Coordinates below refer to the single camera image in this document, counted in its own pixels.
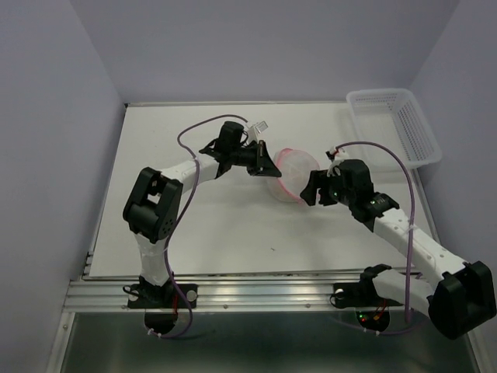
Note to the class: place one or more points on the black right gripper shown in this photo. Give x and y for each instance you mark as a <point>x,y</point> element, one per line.
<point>318,179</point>

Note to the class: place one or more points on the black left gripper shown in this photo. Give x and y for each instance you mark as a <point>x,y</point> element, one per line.
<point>262,161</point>

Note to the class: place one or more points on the white mesh laundry bag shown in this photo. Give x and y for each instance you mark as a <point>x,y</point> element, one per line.
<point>295,167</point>

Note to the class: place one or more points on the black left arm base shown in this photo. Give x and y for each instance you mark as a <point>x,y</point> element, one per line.
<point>148,296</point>

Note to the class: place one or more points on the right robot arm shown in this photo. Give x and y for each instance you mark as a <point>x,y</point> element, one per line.
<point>457,296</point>

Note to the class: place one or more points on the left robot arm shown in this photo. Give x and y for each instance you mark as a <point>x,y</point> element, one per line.
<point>159,198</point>

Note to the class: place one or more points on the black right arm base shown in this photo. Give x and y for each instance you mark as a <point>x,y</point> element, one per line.
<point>359,294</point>

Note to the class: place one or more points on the white perforated plastic basket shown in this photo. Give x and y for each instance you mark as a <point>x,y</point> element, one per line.
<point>393,118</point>

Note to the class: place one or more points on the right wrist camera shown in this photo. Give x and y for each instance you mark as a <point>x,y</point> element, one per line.
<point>336,156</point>

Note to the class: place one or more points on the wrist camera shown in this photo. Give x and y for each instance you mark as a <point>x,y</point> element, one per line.
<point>259,127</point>
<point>336,156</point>

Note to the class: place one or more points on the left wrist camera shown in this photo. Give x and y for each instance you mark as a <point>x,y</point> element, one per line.
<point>259,127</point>

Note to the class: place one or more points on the aluminium mounting rail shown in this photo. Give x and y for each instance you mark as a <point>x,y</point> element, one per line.
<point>305,292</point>

